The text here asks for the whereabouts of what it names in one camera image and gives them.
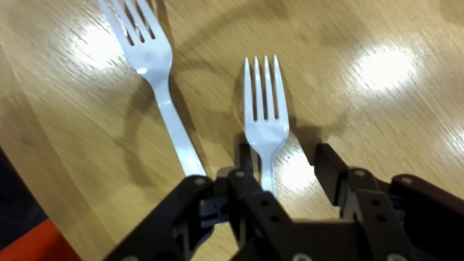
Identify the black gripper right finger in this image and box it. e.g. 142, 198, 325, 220
313, 142, 464, 261

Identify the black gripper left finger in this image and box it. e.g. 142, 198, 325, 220
103, 142, 297, 261

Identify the white plastic fork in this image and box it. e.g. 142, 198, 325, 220
241, 53, 292, 197
97, 0, 209, 178

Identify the orange armchair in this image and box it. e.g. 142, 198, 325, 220
0, 217, 81, 261

